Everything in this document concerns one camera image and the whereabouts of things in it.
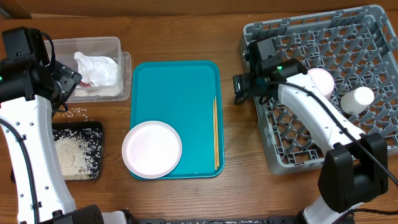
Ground large white dinner plate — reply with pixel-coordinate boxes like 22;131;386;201
122;121;182;179

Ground teal plastic serving tray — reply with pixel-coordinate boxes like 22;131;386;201
130;60;225;179

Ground scattered rice grains on table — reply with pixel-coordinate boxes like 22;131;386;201
53;107;93;122

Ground grey plastic dish rack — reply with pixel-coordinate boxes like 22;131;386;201
238;5;397;175

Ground small white plate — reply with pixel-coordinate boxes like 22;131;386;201
307;68;335;99

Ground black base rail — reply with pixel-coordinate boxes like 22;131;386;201
127;215;295;224

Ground red snack wrapper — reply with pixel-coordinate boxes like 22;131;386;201
79;82;91;87

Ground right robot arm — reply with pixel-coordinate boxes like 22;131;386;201
233;39;394;223

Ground pile of rice in tray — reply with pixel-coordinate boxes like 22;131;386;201
52;128;103;180

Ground black rectangular tray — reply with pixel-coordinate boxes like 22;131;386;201
10;121;105;181

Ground white paper cup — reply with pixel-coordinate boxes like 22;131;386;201
340;86;375;115

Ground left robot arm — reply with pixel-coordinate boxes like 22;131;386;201
1;27;135;223

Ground white napkin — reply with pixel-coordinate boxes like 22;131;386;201
74;52;118;87
73;86;122;97

